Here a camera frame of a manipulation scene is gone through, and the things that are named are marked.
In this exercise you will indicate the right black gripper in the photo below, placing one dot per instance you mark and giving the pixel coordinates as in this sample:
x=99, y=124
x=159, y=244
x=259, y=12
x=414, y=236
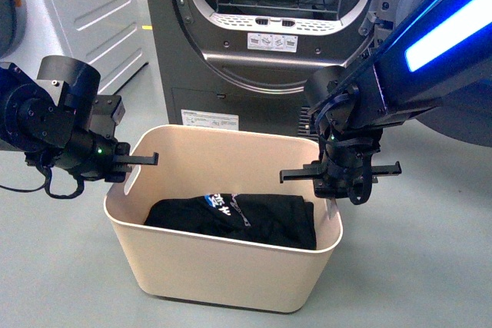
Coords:
x=344, y=170

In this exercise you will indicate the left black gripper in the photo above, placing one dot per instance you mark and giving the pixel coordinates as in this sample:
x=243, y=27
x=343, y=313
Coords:
x=94, y=157

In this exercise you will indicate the cream plastic laundry hamper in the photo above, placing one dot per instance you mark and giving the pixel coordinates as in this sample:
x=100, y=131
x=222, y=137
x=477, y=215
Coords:
x=194, y=161

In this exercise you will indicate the right blue-lit robot arm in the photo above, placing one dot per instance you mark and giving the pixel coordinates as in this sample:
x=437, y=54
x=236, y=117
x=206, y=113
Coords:
x=366, y=97

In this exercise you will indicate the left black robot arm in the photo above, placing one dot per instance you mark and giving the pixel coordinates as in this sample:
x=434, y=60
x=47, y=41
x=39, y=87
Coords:
x=60, y=120

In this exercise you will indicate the black printed t-shirt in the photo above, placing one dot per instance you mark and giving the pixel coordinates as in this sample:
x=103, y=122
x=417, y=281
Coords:
x=272, y=219

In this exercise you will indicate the grey round dryer door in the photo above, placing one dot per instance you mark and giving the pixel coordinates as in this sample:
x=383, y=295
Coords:
x=449, y=63

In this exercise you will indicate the white washing machine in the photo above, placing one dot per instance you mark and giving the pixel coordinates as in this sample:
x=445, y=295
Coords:
x=103, y=33

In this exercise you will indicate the grey front-load dryer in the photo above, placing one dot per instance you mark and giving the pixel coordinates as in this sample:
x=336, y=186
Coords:
x=245, y=62

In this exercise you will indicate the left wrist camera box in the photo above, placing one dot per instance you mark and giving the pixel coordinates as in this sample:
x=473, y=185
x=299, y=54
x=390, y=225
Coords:
x=107, y=112

